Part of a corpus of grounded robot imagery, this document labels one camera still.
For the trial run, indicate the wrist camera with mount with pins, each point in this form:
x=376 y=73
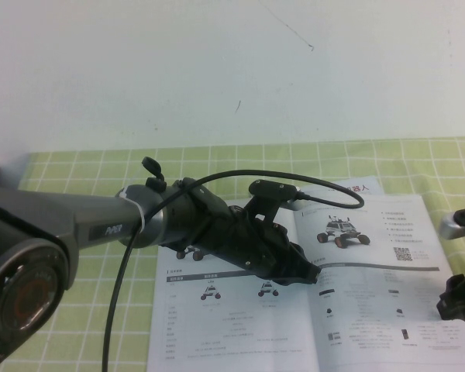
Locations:
x=453 y=228
x=271 y=188

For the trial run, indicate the green white checked tablecloth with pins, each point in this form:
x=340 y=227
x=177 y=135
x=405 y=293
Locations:
x=81 y=310

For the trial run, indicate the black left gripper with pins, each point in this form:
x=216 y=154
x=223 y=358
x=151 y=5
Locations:
x=248 y=248

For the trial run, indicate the white zip tie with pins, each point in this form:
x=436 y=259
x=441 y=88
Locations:
x=139 y=217

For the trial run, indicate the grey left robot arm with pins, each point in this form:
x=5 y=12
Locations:
x=42 y=221

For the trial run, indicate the white product manual book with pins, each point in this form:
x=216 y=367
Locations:
x=372 y=310

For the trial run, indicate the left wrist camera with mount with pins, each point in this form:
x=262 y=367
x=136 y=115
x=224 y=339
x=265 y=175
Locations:
x=271 y=188

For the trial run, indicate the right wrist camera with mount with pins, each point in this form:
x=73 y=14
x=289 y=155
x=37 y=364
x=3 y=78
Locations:
x=453 y=228

